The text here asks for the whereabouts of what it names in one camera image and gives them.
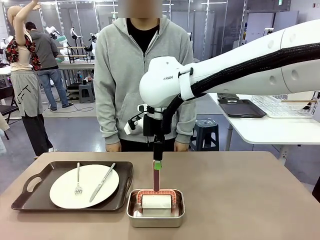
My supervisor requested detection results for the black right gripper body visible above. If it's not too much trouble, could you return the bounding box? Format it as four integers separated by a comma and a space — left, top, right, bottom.
142, 112, 165, 144

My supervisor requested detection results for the red-handled paint roller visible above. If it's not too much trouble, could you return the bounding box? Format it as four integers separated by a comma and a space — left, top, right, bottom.
135, 159, 178, 211

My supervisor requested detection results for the silver table knife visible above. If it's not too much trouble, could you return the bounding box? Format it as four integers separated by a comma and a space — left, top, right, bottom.
89, 162, 117, 203

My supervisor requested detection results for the silver fork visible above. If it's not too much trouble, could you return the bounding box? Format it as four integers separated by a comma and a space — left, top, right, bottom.
74, 162, 84, 196

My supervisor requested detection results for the brown plastic serving tray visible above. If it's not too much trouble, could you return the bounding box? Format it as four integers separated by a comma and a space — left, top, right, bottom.
10, 160, 134, 213

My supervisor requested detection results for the white round plate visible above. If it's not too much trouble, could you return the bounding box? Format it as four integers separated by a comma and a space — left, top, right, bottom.
49, 164, 120, 210

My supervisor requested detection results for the person's right forearm grey sleeve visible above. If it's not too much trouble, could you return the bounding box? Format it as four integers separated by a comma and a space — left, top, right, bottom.
96, 92, 120, 146

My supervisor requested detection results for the person's left forearm grey sleeve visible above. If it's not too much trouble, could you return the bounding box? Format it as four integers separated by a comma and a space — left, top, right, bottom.
175, 99, 197, 145

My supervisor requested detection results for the person's left hand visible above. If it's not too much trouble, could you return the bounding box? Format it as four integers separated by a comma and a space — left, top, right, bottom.
174, 140, 190, 153

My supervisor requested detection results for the person's right hand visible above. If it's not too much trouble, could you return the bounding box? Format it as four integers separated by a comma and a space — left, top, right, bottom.
105, 142, 123, 153

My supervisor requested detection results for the grey plastic stool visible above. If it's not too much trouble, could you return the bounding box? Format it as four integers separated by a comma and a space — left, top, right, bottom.
78, 82, 96, 104
189, 118, 220, 152

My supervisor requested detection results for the person in grey hoodie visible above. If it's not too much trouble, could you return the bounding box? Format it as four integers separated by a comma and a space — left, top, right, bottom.
93, 0, 197, 153

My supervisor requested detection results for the rectangular steel container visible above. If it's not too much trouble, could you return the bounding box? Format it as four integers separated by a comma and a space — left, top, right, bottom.
126, 188, 186, 228

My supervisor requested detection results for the dark folded cloth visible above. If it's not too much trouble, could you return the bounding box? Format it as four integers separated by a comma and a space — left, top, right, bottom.
216, 92, 241, 102

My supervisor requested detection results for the black flat tray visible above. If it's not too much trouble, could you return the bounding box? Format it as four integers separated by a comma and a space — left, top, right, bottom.
216, 99, 268, 119

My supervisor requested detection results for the white humanoid robot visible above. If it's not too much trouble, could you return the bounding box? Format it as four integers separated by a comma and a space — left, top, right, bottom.
88, 32, 98, 55

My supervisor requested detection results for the white rounded table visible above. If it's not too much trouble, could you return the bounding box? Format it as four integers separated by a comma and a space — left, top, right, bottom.
207, 92, 320, 158

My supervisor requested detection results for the person in dark hoodie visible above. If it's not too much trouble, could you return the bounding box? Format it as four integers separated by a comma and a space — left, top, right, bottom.
24, 21, 74, 111

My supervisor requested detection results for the black folding chair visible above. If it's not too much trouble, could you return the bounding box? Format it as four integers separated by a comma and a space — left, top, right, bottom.
0, 87, 22, 141

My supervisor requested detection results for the beige mannequin with red scarf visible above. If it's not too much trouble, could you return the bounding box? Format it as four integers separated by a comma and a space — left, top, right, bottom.
5, 0, 55, 158

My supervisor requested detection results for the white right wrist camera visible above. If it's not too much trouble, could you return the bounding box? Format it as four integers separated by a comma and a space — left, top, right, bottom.
123, 115, 145, 136

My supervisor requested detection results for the black right arm cable sleeve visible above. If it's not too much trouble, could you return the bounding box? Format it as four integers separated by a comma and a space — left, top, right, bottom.
159, 42, 320, 137

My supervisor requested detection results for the white wire dish rack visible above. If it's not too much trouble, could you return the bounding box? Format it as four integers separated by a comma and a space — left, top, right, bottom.
251, 94, 320, 119

